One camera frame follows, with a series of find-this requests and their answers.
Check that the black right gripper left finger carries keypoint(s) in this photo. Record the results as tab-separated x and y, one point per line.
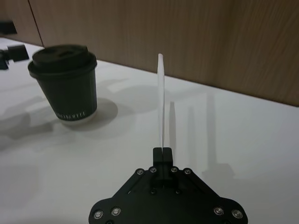
157	161

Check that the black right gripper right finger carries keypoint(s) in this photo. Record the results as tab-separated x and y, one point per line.
167	161

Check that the black paper coffee cup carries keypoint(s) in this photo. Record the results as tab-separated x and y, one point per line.
70	98

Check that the black plastic cup lid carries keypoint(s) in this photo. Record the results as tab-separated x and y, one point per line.
61	59

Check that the black square block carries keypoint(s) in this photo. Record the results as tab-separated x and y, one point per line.
18	52

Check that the black low device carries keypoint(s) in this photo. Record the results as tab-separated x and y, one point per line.
3	61

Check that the black flat box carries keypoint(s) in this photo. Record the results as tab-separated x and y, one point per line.
8	28

